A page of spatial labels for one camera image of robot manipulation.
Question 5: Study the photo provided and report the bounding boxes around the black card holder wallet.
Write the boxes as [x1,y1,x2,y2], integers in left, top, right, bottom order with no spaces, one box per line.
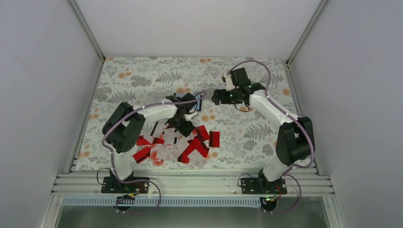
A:
[173,93,202,114]

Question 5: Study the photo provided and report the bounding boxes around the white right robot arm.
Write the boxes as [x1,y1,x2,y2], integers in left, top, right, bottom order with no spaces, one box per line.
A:
[212,67,315,193]

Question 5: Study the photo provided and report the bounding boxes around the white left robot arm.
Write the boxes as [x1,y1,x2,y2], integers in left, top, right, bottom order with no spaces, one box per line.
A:
[101,91,206,192]

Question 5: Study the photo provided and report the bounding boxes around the white floral card centre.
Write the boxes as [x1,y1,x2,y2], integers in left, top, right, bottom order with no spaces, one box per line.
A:
[163,128,185,148]

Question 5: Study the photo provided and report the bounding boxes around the red card centre right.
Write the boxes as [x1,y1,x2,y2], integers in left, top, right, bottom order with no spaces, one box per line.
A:
[195,125,210,141]

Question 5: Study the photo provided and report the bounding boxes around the red card lower right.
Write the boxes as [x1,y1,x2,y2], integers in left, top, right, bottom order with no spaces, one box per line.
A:
[177,138,210,164]

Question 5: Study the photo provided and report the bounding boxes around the red card far right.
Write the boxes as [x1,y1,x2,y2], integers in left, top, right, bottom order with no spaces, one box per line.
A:
[209,131,221,148]

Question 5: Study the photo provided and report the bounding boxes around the floral patterned table mat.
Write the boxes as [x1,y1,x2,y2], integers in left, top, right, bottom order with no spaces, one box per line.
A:
[76,57,296,171]

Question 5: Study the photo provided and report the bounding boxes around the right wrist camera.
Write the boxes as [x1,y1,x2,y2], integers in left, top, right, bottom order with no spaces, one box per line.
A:
[221,73,235,91]

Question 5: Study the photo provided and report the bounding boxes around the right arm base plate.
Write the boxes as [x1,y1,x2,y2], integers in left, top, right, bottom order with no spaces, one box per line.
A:
[240,177,288,195]

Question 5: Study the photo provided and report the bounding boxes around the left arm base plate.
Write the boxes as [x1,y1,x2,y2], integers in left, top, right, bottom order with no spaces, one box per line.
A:
[101,176,150,194]

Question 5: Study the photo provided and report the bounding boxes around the aluminium frame post right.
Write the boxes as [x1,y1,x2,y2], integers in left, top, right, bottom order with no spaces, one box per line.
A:
[286,0,328,66]

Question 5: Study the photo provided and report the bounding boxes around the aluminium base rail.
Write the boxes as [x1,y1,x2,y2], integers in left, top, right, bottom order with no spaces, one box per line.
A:
[51,169,335,197]

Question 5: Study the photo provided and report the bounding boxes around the slotted cable duct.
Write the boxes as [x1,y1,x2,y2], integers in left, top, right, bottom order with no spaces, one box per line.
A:
[62,196,260,208]

